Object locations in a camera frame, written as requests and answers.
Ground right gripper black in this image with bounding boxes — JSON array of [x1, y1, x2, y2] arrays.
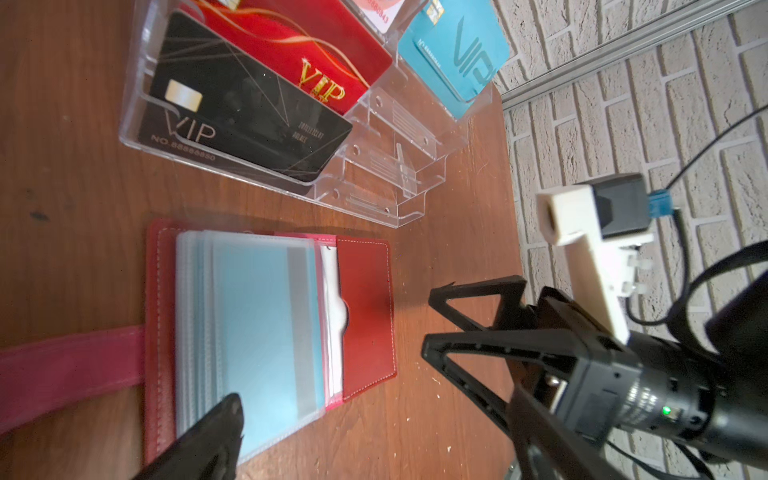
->
[[421, 275, 720, 456]]

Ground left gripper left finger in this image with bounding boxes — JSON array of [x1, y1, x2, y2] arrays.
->
[[134, 393, 244, 480]]

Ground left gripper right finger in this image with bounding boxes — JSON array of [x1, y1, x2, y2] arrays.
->
[[506, 387, 623, 479]]

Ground red leather card wallet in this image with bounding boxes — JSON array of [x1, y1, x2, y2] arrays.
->
[[1, 219, 397, 463]]

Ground clear acrylic card display stand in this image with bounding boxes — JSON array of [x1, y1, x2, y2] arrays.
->
[[119, 1, 469, 228]]

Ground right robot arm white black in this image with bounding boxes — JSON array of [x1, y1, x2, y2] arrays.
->
[[422, 240, 767, 479]]

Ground teal VIP card in stand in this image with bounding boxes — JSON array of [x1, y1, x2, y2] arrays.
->
[[398, 0, 510, 119]]

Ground white red circle card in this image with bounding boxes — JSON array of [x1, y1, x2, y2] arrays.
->
[[353, 0, 405, 33]]

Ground black VIP card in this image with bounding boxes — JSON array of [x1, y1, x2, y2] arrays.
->
[[138, 11, 353, 183]]

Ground red VIP card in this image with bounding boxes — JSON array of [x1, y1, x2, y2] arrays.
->
[[180, 0, 393, 115]]

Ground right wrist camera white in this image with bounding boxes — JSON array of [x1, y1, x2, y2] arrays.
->
[[536, 173, 654, 344]]

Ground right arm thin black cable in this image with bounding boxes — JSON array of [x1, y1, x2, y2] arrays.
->
[[626, 104, 768, 328]]

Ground aluminium corner wall profile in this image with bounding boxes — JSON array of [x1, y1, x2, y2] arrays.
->
[[501, 0, 757, 111]]

